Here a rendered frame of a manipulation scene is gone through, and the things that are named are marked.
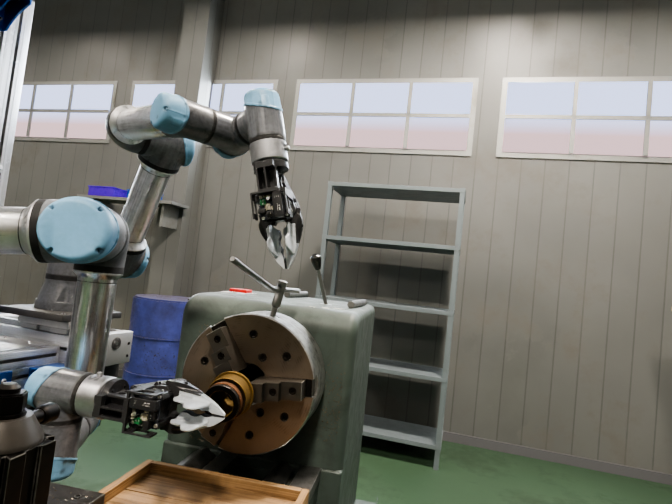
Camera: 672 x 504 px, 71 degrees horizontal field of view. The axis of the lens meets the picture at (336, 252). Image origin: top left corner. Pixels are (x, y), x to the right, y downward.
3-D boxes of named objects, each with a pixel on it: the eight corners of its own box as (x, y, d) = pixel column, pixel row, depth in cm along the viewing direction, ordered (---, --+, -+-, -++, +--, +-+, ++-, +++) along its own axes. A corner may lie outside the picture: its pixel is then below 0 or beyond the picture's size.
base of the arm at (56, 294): (20, 306, 132) (25, 271, 133) (64, 304, 146) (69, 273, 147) (63, 312, 128) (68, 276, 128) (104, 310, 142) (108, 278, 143)
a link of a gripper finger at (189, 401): (212, 424, 77) (161, 414, 78) (227, 414, 83) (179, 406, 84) (215, 405, 77) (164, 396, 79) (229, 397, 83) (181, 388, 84)
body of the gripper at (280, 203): (251, 223, 89) (244, 162, 91) (265, 228, 98) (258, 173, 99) (290, 216, 88) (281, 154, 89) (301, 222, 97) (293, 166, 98)
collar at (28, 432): (0, 425, 55) (4, 400, 56) (60, 436, 54) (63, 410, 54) (-68, 448, 48) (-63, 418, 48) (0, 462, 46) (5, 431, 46)
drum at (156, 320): (209, 403, 453) (222, 300, 459) (166, 422, 386) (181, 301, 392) (151, 391, 471) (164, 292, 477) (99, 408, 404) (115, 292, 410)
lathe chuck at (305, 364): (182, 416, 116) (219, 295, 117) (300, 461, 111) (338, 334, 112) (163, 427, 108) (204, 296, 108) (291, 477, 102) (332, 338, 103)
